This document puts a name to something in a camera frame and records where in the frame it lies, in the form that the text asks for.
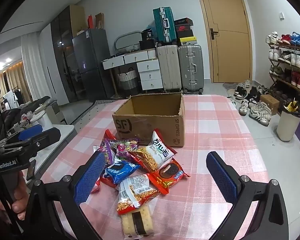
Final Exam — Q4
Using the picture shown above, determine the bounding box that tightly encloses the wooden shoe rack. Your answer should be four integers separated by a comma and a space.
268, 42, 300, 94

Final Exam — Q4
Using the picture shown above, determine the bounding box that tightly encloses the white noodle snack bag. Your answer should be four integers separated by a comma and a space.
130, 129, 177, 172

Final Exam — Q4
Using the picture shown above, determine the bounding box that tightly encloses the white drawer desk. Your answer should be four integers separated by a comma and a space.
102, 48, 163, 97

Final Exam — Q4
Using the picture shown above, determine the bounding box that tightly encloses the teal suitcase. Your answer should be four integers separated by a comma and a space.
153, 7, 177, 45

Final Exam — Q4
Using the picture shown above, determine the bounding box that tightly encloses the red triangular snack bag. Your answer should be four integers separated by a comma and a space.
99, 129, 116, 151

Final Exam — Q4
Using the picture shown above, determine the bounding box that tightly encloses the purple candy bag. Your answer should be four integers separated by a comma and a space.
108, 139, 139, 163
93, 139, 115, 166

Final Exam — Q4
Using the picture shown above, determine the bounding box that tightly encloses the black refrigerator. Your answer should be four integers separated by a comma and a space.
72, 29, 115, 102

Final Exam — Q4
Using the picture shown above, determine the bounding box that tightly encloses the dotted floor rug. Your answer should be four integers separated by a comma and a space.
71, 98, 122, 129

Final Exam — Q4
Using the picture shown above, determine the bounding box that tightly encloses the silver suitcase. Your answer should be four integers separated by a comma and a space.
178, 44, 204, 94

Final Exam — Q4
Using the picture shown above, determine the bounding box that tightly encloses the wooden door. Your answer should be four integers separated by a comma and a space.
200, 0, 253, 83

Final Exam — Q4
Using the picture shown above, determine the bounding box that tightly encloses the small cardboard box on floor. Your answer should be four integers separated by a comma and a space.
260, 94, 280, 115

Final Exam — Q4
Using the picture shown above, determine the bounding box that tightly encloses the white side table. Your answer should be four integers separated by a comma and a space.
25, 123, 78, 178

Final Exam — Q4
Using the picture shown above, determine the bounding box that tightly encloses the blue Oreo packet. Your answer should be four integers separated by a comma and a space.
104, 160, 140, 185

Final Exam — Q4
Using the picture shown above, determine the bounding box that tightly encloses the beige suitcase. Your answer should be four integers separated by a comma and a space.
157, 45, 182, 90

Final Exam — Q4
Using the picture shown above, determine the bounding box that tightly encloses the white trash bin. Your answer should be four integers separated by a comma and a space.
276, 106, 300, 142

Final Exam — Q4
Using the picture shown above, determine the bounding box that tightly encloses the person left hand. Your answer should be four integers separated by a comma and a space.
0, 171, 29, 223

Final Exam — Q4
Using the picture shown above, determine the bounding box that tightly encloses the dark glass cabinet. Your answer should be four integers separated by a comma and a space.
50, 5, 87, 102

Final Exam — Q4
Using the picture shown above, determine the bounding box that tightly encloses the SF cardboard box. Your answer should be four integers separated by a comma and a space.
113, 93, 185, 147

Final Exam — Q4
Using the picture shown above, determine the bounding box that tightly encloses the orange chocolate pie packet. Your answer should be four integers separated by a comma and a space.
147, 158, 190, 195

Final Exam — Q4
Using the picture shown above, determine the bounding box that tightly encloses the cream sandwich cracker packet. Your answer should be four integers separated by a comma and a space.
121, 204, 154, 239

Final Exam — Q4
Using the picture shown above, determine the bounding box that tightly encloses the woven laundry basket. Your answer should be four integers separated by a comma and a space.
117, 70, 138, 90

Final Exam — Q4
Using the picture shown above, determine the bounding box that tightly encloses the stack of shoe boxes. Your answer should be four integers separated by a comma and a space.
174, 17, 193, 46

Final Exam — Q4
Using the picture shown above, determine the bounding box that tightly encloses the red wafer packet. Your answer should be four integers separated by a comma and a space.
90, 174, 117, 194

